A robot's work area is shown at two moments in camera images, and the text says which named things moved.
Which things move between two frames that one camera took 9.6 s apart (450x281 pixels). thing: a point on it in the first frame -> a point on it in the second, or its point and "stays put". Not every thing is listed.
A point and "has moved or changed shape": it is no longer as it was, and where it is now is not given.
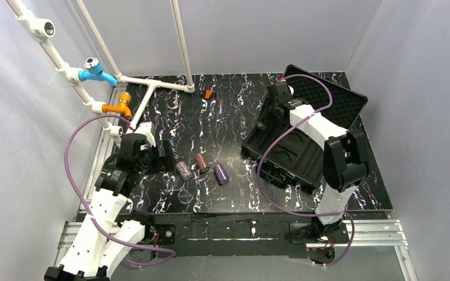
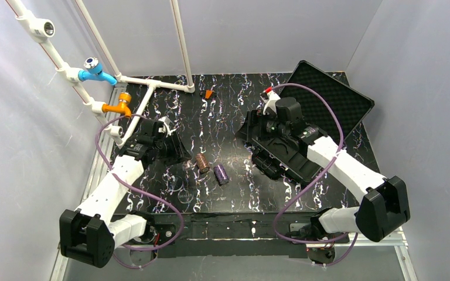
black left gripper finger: [166, 163] -> [172, 151]
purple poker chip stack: [221, 174] stays put
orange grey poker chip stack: [202, 163] stays put
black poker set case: [295, 150] has moved or changed shape
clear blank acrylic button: [178, 183] stays put
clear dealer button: [184, 196] stays put
